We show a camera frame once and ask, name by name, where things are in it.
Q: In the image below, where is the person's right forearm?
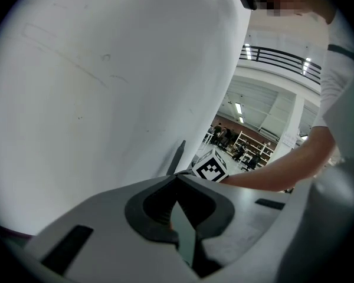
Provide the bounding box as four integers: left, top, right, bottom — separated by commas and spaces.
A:
224, 125, 337, 193

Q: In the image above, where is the black metal railing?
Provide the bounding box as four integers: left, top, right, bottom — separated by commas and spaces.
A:
238, 45, 323, 85

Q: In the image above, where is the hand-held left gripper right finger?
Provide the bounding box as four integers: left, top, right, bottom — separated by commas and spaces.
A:
176, 174, 291, 279

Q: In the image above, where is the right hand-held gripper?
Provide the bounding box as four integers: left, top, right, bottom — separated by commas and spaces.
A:
191, 148, 230, 183

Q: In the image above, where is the white storage shelf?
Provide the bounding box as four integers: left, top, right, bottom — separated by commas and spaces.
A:
232, 130, 276, 162

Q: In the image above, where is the black chest harness strap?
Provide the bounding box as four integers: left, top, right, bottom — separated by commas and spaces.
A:
327, 44, 354, 64

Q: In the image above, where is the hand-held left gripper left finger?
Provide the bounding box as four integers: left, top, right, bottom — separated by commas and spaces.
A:
25, 174, 202, 283

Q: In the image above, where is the person's white shirt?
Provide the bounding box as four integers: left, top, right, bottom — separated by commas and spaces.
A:
312, 9, 354, 128

